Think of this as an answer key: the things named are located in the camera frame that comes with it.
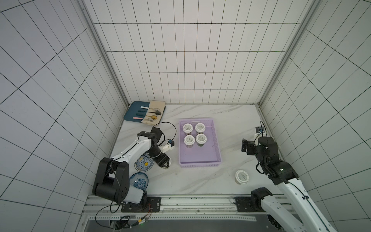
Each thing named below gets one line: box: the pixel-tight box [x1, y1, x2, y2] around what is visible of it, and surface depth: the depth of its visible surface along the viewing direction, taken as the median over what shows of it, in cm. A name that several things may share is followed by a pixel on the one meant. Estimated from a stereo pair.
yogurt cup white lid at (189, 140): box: [183, 134, 196, 149], surface depth 92 cm
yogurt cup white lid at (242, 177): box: [235, 169, 250, 185], surface depth 77 cm
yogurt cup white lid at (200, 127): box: [194, 122, 206, 133], surface depth 97 cm
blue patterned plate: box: [128, 172, 149, 191], surface depth 81 cm
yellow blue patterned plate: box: [133, 154, 155, 172], surface depth 87 cm
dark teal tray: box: [123, 101, 150, 123], surface depth 117 cm
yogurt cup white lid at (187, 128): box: [182, 123, 194, 136], surface depth 99 cm
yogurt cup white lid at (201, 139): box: [195, 133, 208, 147], surface depth 93 cm
